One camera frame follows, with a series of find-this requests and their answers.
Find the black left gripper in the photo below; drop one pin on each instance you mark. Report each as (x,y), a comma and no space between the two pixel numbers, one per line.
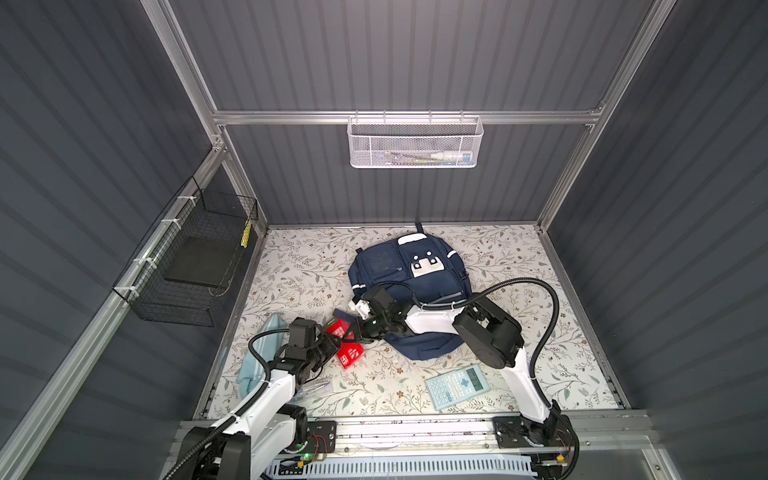
(328,344)

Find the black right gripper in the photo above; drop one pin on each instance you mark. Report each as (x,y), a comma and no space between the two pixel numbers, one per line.
(363,334)

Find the red card pack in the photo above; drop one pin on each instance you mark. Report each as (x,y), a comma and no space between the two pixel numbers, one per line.
(349,351)

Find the navy blue student backpack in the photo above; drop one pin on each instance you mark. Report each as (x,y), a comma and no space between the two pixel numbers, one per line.
(431,267)

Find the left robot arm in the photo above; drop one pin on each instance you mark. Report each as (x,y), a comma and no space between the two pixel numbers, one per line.
(244,443)

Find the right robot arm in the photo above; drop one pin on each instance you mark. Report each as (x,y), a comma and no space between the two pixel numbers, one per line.
(425,331)

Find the clear plastic pen bag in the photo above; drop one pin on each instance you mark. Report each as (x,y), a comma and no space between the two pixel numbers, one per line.
(313,389)

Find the light green calculator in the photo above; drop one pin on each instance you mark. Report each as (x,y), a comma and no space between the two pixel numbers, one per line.
(455,387)

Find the yellow tag on basket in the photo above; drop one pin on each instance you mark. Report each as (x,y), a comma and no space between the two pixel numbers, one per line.
(246,234)

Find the black pad in basket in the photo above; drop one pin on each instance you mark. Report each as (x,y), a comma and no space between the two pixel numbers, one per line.
(203,262)

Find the white marker in basket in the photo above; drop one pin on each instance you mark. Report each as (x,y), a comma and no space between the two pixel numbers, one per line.
(453,157)

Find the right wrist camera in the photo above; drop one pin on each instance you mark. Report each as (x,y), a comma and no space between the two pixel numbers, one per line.
(361,309)

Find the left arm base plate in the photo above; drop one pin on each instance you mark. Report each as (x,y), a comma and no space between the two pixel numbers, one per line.
(320,439)

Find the white slotted cable duct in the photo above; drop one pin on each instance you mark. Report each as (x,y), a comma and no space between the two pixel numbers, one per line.
(433,467)

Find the black wire side basket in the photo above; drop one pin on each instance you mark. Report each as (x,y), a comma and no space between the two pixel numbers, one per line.
(205,213)

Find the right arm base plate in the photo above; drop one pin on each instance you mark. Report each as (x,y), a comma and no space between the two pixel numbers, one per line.
(516,431)

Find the white mesh wall basket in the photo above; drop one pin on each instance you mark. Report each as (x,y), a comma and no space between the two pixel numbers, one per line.
(406,142)

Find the aluminium mounting rail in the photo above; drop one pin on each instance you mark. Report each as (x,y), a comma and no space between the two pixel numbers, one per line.
(475,432)

